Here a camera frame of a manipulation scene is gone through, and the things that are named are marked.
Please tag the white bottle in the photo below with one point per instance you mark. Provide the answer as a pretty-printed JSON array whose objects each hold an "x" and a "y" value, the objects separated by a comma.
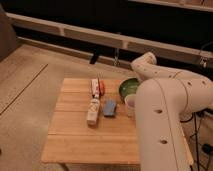
[{"x": 93, "y": 111}]

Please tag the white red tube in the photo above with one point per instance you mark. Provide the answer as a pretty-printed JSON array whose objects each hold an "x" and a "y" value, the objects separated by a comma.
[{"x": 95, "y": 88}]

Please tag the blue sponge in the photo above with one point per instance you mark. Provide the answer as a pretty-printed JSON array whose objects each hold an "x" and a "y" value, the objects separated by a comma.
[{"x": 109, "y": 108}]

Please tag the green ceramic bowl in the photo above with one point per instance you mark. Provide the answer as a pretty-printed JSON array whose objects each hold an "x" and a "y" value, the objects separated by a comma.
[{"x": 127, "y": 87}]

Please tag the white shelf rail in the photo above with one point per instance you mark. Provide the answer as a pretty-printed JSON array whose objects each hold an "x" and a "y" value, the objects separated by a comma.
[{"x": 105, "y": 38}]

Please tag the orange red object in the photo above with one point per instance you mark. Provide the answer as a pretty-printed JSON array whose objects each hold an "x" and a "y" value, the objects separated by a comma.
[{"x": 102, "y": 87}]

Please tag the clear plastic cup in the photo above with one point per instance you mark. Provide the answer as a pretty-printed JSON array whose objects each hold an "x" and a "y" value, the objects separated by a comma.
[{"x": 130, "y": 104}]

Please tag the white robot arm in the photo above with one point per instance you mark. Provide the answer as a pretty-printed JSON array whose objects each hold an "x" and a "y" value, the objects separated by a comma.
[{"x": 164, "y": 94}]

